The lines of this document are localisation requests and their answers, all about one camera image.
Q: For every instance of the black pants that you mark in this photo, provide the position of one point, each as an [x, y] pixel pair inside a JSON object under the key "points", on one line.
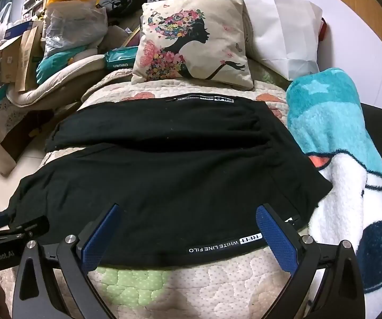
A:
{"points": [[164, 172]]}

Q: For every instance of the quilted heart-pattern bedspread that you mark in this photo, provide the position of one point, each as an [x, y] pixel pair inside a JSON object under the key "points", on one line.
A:
{"points": [[177, 289]]}

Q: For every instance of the printed floral cushion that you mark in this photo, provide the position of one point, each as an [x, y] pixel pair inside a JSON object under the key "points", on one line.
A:
{"points": [[191, 40]]}

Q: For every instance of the white plastic bag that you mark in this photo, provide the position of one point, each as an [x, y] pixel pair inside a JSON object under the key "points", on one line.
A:
{"points": [[0, 23]]}

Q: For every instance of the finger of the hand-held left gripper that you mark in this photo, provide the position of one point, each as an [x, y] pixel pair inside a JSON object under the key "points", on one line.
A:
{"points": [[28, 227]]}

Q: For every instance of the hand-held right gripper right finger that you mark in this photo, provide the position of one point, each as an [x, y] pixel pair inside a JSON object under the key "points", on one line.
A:
{"points": [[277, 239]]}

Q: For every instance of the beige padded cushion bed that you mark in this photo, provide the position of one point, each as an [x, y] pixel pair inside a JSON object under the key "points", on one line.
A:
{"points": [[61, 83]]}

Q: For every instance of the black clothing pile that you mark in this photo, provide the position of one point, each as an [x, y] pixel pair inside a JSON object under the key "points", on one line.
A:
{"points": [[128, 0]]}

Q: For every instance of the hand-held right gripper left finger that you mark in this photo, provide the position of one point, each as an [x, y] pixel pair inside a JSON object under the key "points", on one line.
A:
{"points": [[99, 239]]}

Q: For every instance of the blue box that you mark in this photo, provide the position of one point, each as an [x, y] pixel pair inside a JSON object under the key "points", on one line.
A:
{"points": [[18, 29]]}

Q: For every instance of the open cardboard box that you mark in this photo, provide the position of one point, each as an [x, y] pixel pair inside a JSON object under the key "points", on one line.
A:
{"points": [[6, 59]]}

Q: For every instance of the teal cloth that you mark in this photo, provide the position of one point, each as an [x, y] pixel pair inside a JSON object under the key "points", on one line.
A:
{"points": [[55, 63]]}

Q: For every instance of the teal tissue pack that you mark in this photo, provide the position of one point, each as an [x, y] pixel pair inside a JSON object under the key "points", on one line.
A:
{"points": [[121, 59]]}

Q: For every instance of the tall cardboard box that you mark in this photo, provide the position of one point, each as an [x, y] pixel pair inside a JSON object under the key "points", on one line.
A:
{"points": [[28, 59]]}

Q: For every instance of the teal printed plush blanket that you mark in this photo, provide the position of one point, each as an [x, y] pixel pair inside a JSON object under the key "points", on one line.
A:
{"points": [[327, 113]]}

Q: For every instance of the clear plastic bag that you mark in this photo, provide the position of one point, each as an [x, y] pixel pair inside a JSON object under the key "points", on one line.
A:
{"points": [[71, 26]]}

